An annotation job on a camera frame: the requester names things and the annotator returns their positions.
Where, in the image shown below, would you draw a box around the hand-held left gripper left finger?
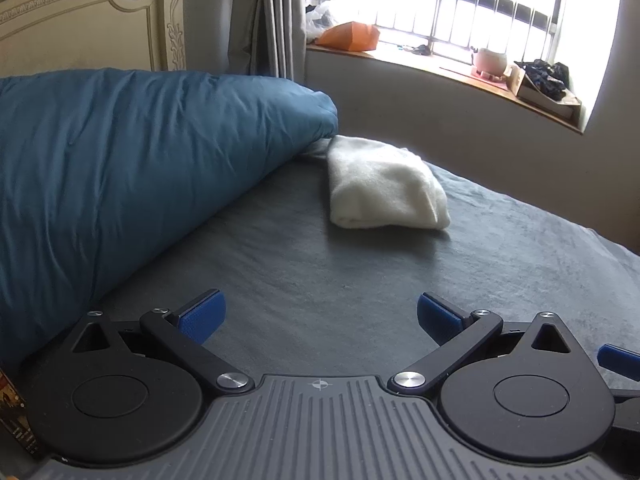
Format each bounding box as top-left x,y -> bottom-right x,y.
70,288 -> 255,395

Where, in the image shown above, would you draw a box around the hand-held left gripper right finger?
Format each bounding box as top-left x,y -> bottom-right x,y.
389,292 -> 576,396

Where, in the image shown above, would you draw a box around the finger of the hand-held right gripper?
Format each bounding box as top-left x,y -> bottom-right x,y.
598,344 -> 640,377

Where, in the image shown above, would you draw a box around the white fluffy sweater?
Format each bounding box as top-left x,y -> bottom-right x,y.
327,135 -> 452,231

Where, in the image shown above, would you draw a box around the dark clothes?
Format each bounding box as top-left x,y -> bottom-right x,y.
515,58 -> 571,101

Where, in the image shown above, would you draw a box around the grey bed blanket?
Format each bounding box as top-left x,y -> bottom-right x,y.
15,157 -> 640,391

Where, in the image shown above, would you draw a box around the blue duvet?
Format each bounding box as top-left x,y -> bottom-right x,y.
0,68 -> 340,376

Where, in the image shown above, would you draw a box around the dark printed object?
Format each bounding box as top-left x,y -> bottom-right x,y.
0,367 -> 38,461

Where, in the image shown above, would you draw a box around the cardboard box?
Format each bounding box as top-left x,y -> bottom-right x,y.
505,62 -> 583,121

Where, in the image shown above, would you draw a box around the pink pot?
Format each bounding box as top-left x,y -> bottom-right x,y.
471,46 -> 510,78

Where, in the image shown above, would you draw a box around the orange bag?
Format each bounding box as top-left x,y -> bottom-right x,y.
316,21 -> 381,52

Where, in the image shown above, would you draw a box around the grey curtain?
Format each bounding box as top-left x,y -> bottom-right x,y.
227,0 -> 308,81

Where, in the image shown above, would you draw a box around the white plastic bag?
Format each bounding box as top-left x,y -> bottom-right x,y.
305,1 -> 341,43

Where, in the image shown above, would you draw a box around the window grille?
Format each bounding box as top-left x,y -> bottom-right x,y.
305,0 -> 573,68

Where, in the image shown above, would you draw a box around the cream carved headboard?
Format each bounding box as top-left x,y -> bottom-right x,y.
0,0 -> 187,73

